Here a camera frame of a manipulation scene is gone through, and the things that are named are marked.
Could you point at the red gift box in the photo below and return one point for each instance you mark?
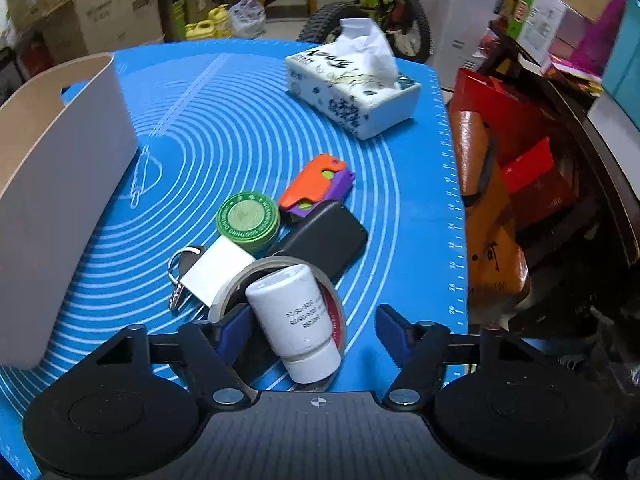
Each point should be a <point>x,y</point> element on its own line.
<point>540,185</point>

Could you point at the white floral tissue pack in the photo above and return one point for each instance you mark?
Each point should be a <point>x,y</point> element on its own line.
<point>340,85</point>

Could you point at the orange brown paper bag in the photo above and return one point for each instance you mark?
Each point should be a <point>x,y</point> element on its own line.
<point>487,220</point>

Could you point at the red paper bag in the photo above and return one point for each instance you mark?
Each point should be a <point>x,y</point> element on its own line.
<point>500,100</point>

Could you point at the green black bicycle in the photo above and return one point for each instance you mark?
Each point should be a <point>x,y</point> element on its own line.
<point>320,25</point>

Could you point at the large plain cardboard box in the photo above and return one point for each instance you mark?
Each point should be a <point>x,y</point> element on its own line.
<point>110,15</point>

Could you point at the blue silicone baking mat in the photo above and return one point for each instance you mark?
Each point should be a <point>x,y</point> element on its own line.
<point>240,125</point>

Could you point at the beige plastic storage bin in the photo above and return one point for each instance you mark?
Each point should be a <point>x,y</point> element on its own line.
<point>65,200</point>

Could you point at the white plastic bottle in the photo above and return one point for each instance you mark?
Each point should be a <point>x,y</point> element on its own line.
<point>290,310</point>

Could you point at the white appliance carton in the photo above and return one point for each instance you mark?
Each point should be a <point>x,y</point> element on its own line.
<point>465,10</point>

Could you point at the white green carton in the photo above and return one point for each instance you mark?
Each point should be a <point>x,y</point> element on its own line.
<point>542,25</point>

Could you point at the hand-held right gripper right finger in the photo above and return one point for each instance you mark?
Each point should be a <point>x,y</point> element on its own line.
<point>391,323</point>

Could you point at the teal box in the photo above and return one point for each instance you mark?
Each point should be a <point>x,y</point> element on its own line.
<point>625,50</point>

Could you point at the clear plastic bag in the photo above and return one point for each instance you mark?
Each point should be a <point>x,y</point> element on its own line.
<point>247,17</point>

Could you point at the dark wooden table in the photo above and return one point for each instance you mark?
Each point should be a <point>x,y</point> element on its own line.
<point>600,170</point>

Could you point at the orange purple toy knife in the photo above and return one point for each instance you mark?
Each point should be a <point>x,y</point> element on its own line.
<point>305,185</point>

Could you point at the clear tape roll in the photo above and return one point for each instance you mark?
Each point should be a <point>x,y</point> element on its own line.
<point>336,317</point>

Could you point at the key bunch with white fob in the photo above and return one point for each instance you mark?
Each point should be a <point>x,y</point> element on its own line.
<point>212,272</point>

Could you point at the pink box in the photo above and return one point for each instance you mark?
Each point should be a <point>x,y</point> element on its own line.
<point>595,35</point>

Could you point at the green round ointment tin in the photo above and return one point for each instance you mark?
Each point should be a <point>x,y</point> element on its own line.
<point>247,220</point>

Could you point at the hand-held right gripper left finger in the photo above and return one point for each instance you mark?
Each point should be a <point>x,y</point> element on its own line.
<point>234,329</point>

